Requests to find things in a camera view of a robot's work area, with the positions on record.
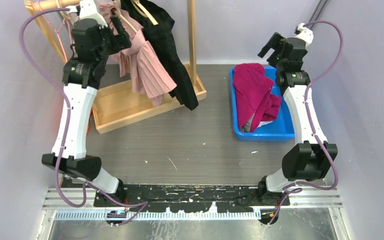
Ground wooden clothes rack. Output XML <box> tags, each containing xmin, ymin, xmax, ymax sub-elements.
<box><xmin>24</xmin><ymin>0</ymin><xmax>207</xmax><ymax>134</ymax></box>

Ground magenta dress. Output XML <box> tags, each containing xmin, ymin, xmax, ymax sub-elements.
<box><xmin>233</xmin><ymin>63</ymin><xmax>282</xmax><ymax>133</ymax></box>

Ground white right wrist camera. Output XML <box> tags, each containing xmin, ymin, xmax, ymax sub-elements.
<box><xmin>295</xmin><ymin>22</ymin><xmax>314</xmax><ymax>48</ymax></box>

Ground white skirt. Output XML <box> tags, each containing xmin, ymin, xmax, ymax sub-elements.
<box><xmin>257</xmin><ymin>120</ymin><xmax>273</xmax><ymax>128</ymax></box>

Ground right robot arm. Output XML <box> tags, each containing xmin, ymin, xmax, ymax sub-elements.
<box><xmin>257</xmin><ymin>31</ymin><xmax>338</xmax><ymax>206</ymax></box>

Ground blue plastic bin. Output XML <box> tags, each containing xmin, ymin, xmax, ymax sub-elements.
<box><xmin>229</xmin><ymin>67</ymin><xmax>295</xmax><ymax>142</ymax></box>

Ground black garment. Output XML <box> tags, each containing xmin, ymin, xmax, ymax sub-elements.
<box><xmin>121</xmin><ymin>0</ymin><xmax>199</xmax><ymax>111</ymax></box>

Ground wooden hanger under black garment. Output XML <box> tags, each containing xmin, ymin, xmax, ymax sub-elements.
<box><xmin>132</xmin><ymin>0</ymin><xmax>159</xmax><ymax>26</ymax></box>

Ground aluminium rail frame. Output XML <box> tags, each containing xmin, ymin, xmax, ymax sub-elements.
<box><xmin>42</xmin><ymin>187</ymin><xmax>343</xmax><ymax>222</ymax></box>

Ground pink pleated garment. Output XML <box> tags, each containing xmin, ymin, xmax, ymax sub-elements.
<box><xmin>110</xmin><ymin>10</ymin><xmax>177</xmax><ymax>107</ymax></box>

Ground wooden hanger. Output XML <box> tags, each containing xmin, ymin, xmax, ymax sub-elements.
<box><xmin>132</xmin><ymin>0</ymin><xmax>159</xmax><ymax>26</ymax></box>
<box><xmin>113</xmin><ymin>0</ymin><xmax>137</xmax><ymax>33</ymax></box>
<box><xmin>55</xmin><ymin>0</ymin><xmax>78</xmax><ymax>24</ymax></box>

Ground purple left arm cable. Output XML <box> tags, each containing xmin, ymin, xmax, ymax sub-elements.
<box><xmin>19</xmin><ymin>7</ymin><xmax>150</xmax><ymax>226</ymax></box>

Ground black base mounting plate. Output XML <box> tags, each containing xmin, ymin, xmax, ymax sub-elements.
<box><xmin>107</xmin><ymin>183</ymin><xmax>290</xmax><ymax>224</ymax></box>

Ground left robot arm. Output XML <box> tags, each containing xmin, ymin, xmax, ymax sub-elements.
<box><xmin>41</xmin><ymin>15</ymin><xmax>131</xmax><ymax>207</ymax></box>

